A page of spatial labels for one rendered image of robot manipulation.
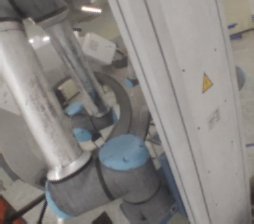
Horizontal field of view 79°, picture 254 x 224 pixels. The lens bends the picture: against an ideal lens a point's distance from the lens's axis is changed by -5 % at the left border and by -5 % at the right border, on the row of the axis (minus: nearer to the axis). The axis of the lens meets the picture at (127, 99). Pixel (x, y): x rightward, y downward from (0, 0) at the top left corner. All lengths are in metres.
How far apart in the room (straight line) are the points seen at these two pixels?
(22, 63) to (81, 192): 0.39
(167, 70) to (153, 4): 0.13
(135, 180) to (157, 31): 0.40
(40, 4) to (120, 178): 0.54
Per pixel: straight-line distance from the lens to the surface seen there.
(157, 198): 0.61
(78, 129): 0.78
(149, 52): 0.33
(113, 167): 0.49
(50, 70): 1.37
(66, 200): 0.56
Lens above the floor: 1.63
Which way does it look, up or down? 18 degrees down
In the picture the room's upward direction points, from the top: 22 degrees counter-clockwise
